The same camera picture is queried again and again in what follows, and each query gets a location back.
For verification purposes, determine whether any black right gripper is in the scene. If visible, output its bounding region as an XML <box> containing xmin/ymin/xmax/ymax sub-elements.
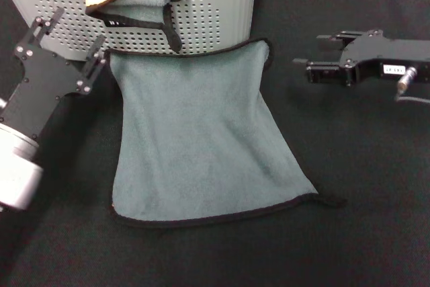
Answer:
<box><xmin>292</xmin><ymin>30</ymin><xmax>430</xmax><ymax>87</ymax></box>

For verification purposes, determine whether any grey perforated plastic storage box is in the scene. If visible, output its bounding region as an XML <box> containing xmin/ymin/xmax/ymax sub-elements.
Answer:
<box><xmin>0</xmin><ymin>0</ymin><xmax>258</xmax><ymax>63</ymax></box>

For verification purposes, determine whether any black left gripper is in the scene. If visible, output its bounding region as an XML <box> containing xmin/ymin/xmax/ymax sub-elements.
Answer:
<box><xmin>0</xmin><ymin>7</ymin><xmax>109</xmax><ymax>140</ymax></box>

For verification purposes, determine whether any right wrist cable with connector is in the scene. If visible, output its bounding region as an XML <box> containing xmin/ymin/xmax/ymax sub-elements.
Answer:
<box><xmin>393</xmin><ymin>67</ymin><xmax>430</xmax><ymax>104</ymax></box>

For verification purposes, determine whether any black tablecloth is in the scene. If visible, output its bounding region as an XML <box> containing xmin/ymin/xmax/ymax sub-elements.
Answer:
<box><xmin>0</xmin><ymin>0</ymin><xmax>430</xmax><ymax>287</ymax></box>

